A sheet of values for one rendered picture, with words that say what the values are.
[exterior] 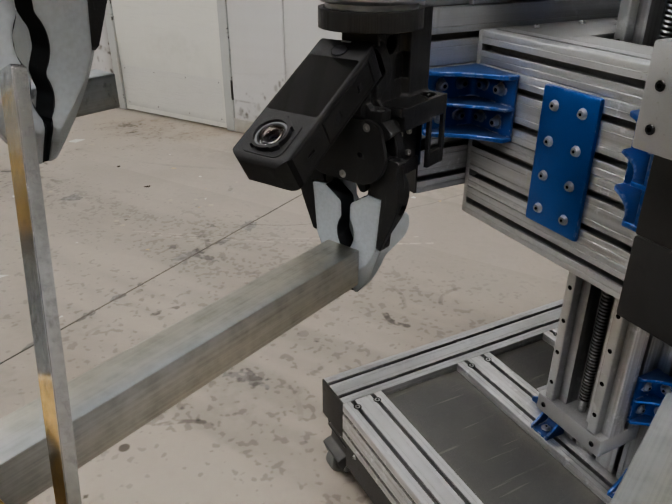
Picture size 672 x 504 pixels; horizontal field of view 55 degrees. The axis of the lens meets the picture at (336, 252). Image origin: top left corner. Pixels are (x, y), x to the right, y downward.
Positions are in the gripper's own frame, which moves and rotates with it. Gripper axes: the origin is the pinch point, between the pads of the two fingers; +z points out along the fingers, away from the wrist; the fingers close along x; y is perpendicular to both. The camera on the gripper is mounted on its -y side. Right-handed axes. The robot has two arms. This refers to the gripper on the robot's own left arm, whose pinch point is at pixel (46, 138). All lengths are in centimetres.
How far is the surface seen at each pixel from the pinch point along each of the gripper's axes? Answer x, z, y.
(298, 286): -13.2, 12.8, -3.4
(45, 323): 4.6, 5.3, -6.1
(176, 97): -226, 85, 285
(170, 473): -43, 99, 64
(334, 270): -17.0, 13.2, -3.4
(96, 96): -15.8, 4.4, 21.6
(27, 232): 3.7, 2.1, -4.3
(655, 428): -14.6, 13.3, -25.7
